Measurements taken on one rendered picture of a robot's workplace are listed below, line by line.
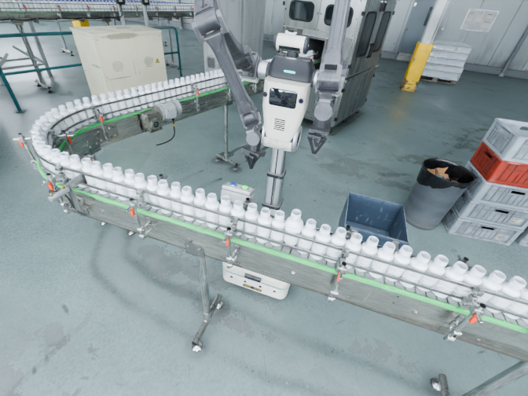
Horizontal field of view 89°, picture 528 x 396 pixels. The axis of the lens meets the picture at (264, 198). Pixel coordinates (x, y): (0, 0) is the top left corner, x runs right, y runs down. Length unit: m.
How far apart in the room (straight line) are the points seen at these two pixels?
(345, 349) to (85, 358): 1.65
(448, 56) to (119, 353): 10.10
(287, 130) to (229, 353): 1.44
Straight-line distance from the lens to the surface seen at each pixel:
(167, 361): 2.03
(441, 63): 10.27
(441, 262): 1.14
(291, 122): 1.48
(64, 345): 2.29
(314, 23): 4.65
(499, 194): 3.23
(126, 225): 1.52
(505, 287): 1.27
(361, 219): 1.78
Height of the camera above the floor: 1.86
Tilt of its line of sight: 38 degrees down
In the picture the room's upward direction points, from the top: 6 degrees clockwise
